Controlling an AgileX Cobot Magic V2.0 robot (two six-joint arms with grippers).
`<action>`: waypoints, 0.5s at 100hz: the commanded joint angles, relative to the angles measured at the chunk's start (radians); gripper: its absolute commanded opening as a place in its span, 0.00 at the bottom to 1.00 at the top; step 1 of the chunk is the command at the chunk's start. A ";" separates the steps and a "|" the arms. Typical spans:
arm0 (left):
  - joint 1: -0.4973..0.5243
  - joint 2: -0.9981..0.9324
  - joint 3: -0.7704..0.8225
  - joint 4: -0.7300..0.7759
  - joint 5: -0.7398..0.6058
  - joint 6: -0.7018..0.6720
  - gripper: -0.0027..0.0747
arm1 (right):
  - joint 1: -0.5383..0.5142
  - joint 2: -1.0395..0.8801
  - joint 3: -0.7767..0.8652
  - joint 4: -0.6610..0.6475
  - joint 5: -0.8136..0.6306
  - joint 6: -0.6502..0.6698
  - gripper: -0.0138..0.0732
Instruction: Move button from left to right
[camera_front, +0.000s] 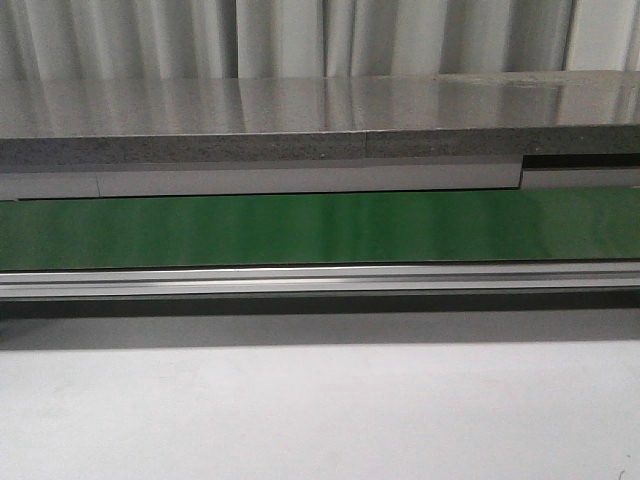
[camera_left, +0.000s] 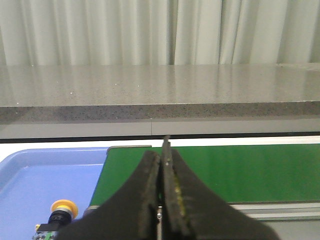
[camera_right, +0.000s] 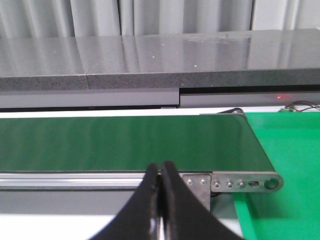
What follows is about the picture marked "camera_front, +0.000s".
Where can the green conveyor belt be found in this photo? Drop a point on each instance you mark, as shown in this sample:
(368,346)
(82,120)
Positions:
(381,227)

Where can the white pleated curtain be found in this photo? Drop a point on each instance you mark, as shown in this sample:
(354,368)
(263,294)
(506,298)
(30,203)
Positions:
(51,40)

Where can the aluminium conveyor side rail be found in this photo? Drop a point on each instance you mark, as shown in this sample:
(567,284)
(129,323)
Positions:
(283,280)

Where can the grey stone counter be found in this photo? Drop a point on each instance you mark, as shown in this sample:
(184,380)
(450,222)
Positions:
(122,138)

